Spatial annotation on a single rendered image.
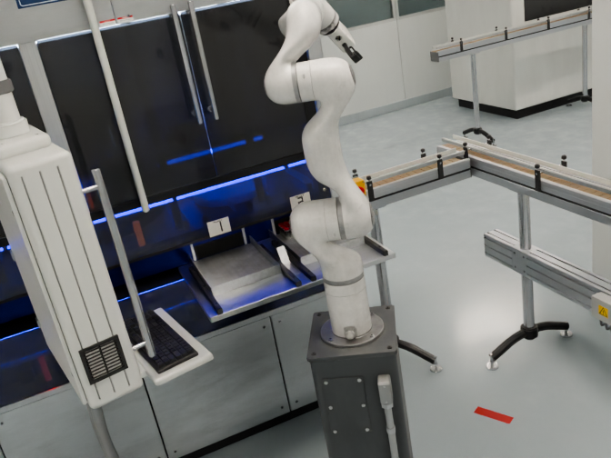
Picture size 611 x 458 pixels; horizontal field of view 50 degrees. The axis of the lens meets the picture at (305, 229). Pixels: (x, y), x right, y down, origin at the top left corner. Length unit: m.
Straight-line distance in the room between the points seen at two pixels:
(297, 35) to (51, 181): 0.73
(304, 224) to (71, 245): 0.62
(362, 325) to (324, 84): 0.71
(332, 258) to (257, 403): 1.22
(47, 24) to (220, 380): 1.48
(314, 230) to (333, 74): 0.42
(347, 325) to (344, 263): 0.20
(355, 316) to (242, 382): 1.02
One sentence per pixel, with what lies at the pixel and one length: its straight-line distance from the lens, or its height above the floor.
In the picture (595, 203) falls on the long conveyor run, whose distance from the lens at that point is 2.60.
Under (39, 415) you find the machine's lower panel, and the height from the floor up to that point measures 0.51.
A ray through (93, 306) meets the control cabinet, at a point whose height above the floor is 1.11.
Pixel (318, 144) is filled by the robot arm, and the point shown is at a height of 1.46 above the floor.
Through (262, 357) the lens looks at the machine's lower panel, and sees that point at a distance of 2.80.
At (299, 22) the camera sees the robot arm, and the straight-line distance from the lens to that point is 1.70.
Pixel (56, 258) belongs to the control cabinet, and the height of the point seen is 1.28.
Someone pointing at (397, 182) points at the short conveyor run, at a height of 0.93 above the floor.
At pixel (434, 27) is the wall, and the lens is 8.29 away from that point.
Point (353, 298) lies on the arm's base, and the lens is 1.88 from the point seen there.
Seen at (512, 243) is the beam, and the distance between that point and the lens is 3.15.
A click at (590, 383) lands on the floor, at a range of 3.19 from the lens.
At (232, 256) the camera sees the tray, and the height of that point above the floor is 0.88.
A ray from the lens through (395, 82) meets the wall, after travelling 8.07.
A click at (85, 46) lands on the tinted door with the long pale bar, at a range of 2.33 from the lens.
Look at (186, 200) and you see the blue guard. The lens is 2.46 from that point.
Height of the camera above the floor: 1.91
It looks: 23 degrees down
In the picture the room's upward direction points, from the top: 10 degrees counter-clockwise
